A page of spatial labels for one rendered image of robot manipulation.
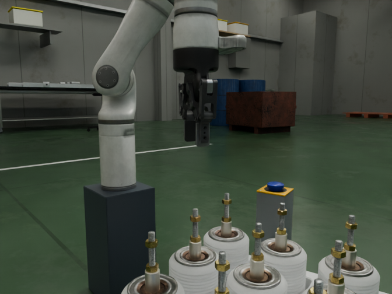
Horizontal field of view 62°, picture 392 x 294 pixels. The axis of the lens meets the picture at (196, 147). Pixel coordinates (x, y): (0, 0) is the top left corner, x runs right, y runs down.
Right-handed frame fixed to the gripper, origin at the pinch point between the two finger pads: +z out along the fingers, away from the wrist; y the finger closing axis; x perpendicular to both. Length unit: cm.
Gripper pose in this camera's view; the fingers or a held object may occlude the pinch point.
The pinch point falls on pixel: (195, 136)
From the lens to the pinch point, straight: 55.8
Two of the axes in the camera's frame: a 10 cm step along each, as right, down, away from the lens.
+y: 3.1, 1.4, -9.4
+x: 9.5, -0.5, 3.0
